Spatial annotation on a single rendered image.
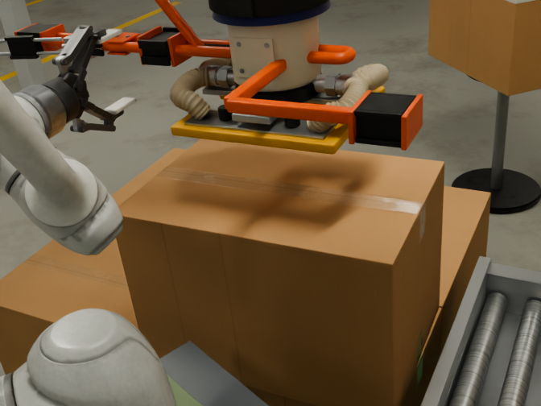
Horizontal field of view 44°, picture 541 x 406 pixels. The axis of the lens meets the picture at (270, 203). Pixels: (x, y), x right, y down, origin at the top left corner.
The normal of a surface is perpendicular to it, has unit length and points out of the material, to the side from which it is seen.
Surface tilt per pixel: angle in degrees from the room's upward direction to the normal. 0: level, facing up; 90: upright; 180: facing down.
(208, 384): 0
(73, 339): 3
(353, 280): 90
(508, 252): 0
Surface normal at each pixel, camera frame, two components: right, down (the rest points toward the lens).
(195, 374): -0.09, -0.86
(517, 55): 0.31, 0.45
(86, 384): 0.20, 0.00
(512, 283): -0.45, 0.48
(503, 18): -0.95, 0.23
